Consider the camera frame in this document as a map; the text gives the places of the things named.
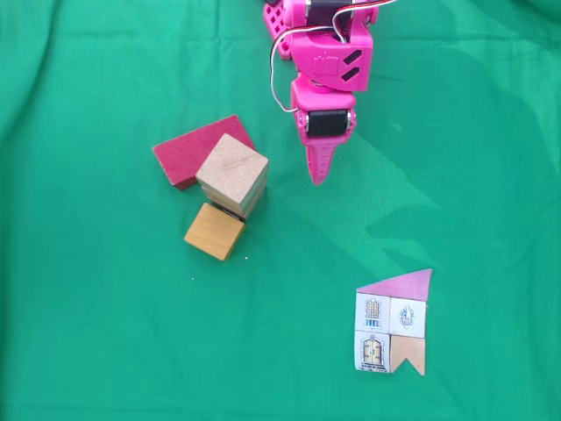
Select wooden cube oval window print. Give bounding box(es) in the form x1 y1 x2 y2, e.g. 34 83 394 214
195 132 270 216

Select red wooden wedge block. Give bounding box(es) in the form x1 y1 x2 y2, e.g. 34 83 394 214
152 114 258 192

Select paper house picture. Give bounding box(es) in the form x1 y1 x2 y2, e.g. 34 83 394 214
353 268 434 377

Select wooden cube balcony window print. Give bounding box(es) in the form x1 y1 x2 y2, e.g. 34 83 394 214
200 177 268 214

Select wooden cube door print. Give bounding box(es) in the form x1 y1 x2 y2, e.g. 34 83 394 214
205 192 266 223

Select yellow notched wooden block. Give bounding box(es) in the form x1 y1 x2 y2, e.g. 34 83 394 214
183 202 246 263

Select green cloth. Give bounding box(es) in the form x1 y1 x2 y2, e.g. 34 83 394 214
0 0 561 421

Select white red black servo cable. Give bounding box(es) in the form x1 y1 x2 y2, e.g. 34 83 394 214
269 0 395 114

